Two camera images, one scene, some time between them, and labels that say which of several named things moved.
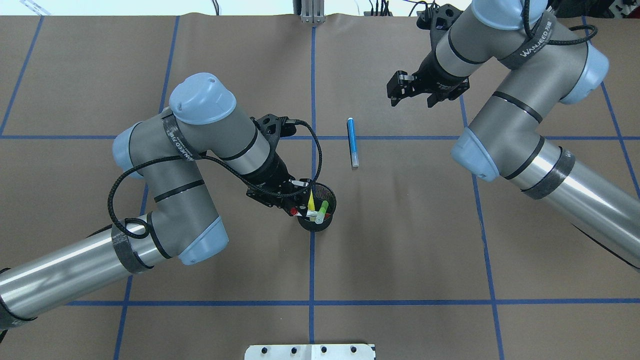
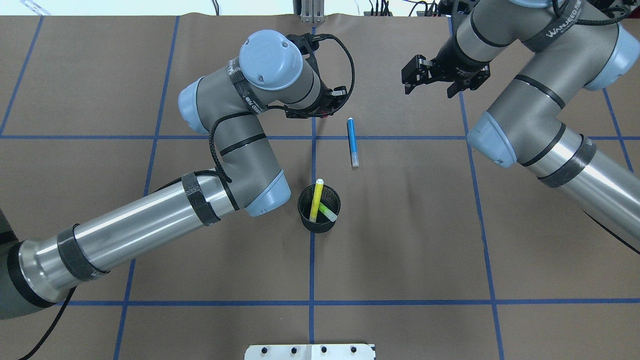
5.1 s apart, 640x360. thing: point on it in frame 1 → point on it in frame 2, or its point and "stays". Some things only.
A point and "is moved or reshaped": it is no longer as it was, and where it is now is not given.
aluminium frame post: [311, 11] stays
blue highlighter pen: [354, 157] stays
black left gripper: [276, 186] → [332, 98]
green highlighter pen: [319, 219] is moved or reshaped
